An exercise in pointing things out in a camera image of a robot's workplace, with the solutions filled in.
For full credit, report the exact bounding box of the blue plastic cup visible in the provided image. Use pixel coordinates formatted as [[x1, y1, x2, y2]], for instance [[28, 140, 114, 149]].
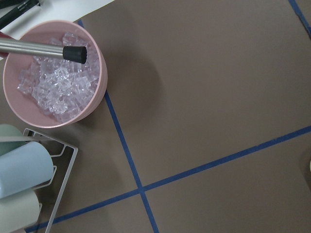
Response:
[[0, 142, 54, 198]]

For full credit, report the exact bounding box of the metal rod in bowl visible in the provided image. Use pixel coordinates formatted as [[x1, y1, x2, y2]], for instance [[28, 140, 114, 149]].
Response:
[[0, 38, 87, 64]]

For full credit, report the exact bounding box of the white wire cup rack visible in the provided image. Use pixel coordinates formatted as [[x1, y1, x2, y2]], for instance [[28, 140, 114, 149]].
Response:
[[0, 128, 80, 233]]

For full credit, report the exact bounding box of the green plastic cup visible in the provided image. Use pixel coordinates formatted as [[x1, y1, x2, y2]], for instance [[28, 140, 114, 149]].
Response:
[[0, 124, 26, 157]]

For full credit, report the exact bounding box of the pink bowl with ice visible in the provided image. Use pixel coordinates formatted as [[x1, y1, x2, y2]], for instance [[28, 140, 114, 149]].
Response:
[[2, 20, 108, 129]]

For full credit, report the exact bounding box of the black tripod stick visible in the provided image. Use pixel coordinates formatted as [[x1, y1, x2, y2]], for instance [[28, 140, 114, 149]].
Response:
[[0, 0, 44, 29]]

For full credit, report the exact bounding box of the white plastic cup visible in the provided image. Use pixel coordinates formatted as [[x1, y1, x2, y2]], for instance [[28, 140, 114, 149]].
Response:
[[0, 189, 40, 233]]

